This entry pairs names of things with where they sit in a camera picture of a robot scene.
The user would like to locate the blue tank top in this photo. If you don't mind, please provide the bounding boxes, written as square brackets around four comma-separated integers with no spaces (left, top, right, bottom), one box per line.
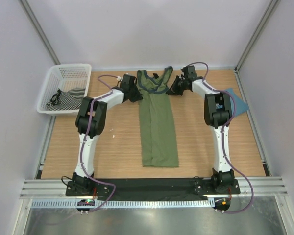
[226,88,249,117]

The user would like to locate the green tank top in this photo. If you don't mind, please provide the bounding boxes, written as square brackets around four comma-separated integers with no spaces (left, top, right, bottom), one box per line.
[137,66,179,168]

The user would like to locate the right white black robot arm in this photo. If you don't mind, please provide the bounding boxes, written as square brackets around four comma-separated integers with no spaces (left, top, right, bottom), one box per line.
[167,63,236,194]

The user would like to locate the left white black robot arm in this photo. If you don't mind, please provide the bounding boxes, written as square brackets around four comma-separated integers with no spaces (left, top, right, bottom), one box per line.
[66,74,142,196]

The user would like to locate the black white striped tank top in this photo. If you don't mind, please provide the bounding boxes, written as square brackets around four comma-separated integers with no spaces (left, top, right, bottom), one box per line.
[46,88,85,111]

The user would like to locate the white plastic laundry basket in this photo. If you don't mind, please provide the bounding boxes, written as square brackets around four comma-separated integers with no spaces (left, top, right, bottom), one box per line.
[36,63,92,116]

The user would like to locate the right aluminium frame post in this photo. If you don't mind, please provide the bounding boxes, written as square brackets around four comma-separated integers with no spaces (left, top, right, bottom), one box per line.
[234,0,280,73]

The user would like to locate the aluminium frame post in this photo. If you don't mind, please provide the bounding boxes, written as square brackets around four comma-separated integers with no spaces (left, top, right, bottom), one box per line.
[18,0,61,65]
[234,0,280,73]

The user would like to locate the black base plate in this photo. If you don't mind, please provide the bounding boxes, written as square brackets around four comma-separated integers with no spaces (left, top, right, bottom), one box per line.
[66,176,241,201]

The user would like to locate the white slotted cable duct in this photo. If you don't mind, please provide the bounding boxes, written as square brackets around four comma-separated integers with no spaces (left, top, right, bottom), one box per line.
[31,198,215,209]

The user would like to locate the left aluminium frame post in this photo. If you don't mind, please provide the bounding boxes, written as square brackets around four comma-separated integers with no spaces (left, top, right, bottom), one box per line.
[18,0,61,65]

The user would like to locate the aluminium front rail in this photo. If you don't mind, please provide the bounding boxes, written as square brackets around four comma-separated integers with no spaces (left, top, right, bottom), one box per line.
[20,176,288,199]

